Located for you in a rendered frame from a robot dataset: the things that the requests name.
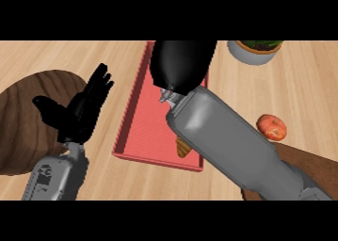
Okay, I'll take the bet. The grey plant pot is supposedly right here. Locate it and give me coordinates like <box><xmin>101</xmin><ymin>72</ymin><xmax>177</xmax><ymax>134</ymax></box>
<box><xmin>228</xmin><ymin>40</ymin><xmax>285</xmax><ymax>66</ymax></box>

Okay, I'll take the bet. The red apple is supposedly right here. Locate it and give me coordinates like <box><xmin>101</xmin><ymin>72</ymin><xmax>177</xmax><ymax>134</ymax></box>
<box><xmin>254</xmin><ymin>114</ymin><xmax>288</xmax><ymax>142</ymax></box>

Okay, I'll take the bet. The red rectangular tray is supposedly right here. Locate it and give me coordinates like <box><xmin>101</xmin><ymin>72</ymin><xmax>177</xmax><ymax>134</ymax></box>
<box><xmin>111</xmin><ymin>40</ymin><xmax>210</xmax><ymax>173</ymax></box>

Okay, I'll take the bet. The round dark wooden board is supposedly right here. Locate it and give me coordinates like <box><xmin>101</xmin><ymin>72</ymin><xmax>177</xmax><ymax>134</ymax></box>
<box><xmin>0</xmin><ymin>69</ymin><xmax>90</xmax><ymax>177</ymax></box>

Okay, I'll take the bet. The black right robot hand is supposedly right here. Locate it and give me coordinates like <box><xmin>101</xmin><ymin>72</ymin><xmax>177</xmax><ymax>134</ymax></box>
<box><xmin>149</xmin><ymin>40</ymin><xmax>219</xmax><ymax>96</ymax></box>

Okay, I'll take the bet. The golden brown croissant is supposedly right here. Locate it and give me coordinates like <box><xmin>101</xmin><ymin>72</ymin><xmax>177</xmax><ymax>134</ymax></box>
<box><xmin>175</xmin><ymin>137</ymin><xmax>194</xmax><ymax>159</ymax></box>

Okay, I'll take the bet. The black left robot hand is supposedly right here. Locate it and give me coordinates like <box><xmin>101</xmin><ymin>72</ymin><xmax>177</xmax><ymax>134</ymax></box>
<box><xmin>31</xmin><ymin>62</ymin><xmax>116</xmax><ymax>145</ymax></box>

